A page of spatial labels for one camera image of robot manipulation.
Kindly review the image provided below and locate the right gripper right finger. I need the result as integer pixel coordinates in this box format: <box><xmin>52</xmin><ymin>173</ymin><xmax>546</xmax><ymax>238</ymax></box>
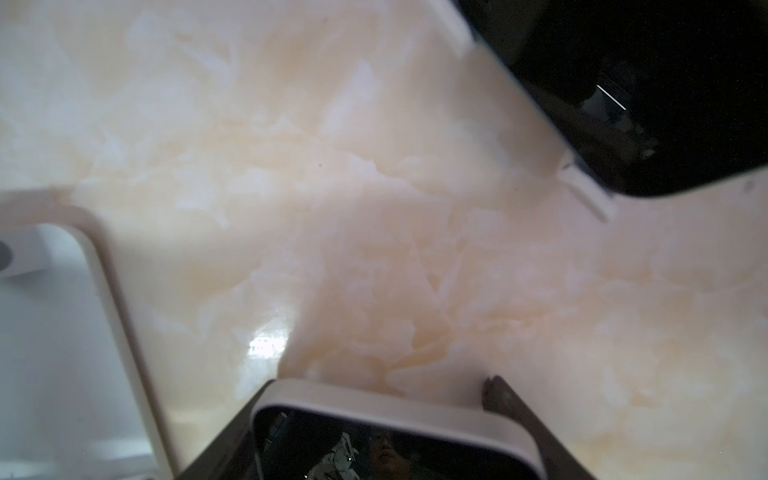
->
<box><xmin>482</xmin><ymin>375</ymin><xmax>596</xmax><ymax>480</ymax></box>

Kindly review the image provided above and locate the white phone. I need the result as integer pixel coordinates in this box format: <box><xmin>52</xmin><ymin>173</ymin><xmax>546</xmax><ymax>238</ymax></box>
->
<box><xmin>250</xmin><ymin>380</ymin><xmax>547</xmax><ymax>479</ymax></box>

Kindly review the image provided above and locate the black phone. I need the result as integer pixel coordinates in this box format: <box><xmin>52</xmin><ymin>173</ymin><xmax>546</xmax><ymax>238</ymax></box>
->
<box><xmin>458</xmin><ymin>1</ymin><xmax>767</xmax><ymax>198</ymax></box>

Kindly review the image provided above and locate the far right white stand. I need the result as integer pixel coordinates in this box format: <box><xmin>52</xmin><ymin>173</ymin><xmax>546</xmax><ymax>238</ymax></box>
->
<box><xmin>426</xmin><ymin>0</ymin><xmax>618</xmax><ymax>223</ymax></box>

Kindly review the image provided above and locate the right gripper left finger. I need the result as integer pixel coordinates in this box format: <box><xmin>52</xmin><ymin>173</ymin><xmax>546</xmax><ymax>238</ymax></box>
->
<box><xmin>177</xmin><ymin>379</ymin><xmax>274</xmax><ymax>480</ymax></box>

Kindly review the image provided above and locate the white stand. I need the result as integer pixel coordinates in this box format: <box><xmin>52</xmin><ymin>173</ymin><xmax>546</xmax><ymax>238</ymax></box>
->
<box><xmin>1</xmin><ymin>189</ymin><xmax>173</xmax><ymax>479</ymax></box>
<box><xmin>426</xmin><ymin>0</ymin><xmax>618</xmax><ymax>223</ymax></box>

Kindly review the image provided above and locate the front centre white stand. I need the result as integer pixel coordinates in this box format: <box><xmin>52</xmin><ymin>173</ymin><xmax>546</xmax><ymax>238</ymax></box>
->
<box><xmin>1</xmin><ymin>189</ymin><xmax>173</xmax><ymax>479</ymax></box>

